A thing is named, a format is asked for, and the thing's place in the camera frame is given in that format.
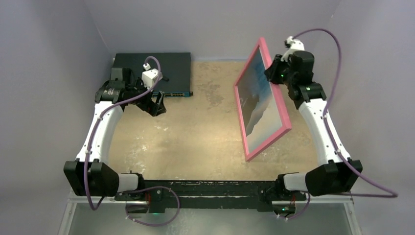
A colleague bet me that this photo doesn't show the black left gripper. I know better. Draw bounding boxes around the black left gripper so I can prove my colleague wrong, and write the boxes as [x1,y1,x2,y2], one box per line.
[126,77,166,116]

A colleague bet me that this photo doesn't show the blue landscape photo print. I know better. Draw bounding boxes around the blue landscape photo print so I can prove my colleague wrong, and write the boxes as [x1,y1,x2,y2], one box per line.
[235,47,286,157]

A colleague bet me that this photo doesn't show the pink wooden picture frame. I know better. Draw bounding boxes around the pink wooden picture frame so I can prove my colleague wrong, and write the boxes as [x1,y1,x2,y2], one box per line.
[233,37,292,162]

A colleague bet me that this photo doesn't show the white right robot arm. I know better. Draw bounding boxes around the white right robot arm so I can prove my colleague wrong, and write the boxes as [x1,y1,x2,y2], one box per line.
[264,50,363,199]

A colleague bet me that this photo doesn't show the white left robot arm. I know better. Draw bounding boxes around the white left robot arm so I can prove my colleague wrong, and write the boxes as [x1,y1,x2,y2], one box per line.
[64,64,166,200]

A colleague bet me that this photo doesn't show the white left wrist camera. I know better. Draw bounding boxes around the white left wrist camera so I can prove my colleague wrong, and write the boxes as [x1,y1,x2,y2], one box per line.
[141,63,163,91]

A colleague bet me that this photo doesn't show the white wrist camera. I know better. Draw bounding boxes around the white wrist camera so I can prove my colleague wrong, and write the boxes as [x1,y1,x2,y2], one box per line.
[280,36,304,62]
[141,63,163,91]

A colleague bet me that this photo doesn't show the dark blue network switch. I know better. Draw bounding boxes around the dark blue network switch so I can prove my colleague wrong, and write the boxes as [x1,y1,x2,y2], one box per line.
[113,52,193,97]

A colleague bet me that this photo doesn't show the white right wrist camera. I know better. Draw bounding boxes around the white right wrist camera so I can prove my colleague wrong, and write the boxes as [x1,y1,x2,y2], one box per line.
[280,36,304,62]

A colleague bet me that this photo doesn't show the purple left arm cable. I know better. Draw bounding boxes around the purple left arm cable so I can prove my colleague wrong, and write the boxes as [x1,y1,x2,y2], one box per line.
[83,56,181,227]

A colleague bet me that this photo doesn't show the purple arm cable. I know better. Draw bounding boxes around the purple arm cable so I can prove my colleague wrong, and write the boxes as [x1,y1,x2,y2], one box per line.
[277,28,398,221]
[83,56,181,227]

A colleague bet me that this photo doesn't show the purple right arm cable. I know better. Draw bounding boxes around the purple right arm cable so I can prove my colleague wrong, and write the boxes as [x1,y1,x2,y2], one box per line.
[277,28,398,221]

